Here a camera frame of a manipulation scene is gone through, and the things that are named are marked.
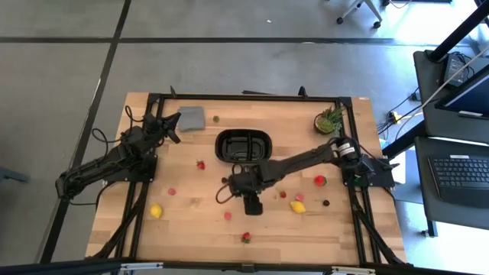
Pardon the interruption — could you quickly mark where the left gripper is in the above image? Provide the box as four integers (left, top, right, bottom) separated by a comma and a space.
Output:
143, 112, 182, 145

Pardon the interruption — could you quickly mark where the black plastic tupperware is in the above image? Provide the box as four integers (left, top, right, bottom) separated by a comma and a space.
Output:
214, 128, 274, 164

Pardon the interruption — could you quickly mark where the grey folded cloth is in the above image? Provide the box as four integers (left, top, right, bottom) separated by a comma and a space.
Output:
177, 105, 207, 133

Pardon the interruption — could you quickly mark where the potted succulent plant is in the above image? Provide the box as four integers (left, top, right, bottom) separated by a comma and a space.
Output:
313, 105, 345, 137

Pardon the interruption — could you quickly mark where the grey chair leg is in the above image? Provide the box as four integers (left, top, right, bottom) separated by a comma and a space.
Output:
0, 167, 31, 183

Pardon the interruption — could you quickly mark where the black desk with keyboard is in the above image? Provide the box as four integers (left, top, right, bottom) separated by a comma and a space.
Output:
414, 136, 489, 238

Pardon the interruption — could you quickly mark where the black crossbar with silver brackets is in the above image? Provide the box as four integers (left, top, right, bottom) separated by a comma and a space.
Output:
0, 257, 489, 275

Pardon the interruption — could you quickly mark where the black desk with monitor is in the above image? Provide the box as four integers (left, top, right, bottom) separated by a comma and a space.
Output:
413, 49, 489, 139

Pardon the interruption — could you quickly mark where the black computer keyboard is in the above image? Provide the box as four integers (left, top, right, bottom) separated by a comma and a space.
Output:
427, 154, 489, 210

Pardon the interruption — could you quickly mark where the grey wheeled chair base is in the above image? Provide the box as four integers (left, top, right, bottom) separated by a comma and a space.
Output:
335, 0, 384, 30

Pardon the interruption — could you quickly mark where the black desk monitor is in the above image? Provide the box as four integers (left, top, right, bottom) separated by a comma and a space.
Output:
434, 63, 489, 120

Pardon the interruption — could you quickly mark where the black power adapter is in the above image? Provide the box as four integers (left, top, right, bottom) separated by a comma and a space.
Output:
442, 53, 477, 88

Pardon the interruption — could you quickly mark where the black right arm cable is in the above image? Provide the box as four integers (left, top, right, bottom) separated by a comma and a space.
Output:
215, 176, 236, 205

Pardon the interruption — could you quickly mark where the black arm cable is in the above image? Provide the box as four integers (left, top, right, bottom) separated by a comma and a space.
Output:
215, 176, 236, 205
90, 105, 135, 146

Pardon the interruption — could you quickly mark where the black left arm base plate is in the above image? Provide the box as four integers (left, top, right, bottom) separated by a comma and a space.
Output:
102, 152, 158, 183

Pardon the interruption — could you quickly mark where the black aluminium table frame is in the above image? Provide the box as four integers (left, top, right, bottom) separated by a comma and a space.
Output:
86, 86, 416, 268

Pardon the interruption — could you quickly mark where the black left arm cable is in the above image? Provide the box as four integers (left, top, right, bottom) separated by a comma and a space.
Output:
90, 105, 135, 146

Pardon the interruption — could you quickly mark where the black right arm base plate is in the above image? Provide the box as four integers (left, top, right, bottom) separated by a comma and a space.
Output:
341, 157, 397, 189

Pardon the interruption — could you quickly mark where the black diagonal post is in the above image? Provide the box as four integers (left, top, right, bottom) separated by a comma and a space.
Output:
426, 0, 489, 64

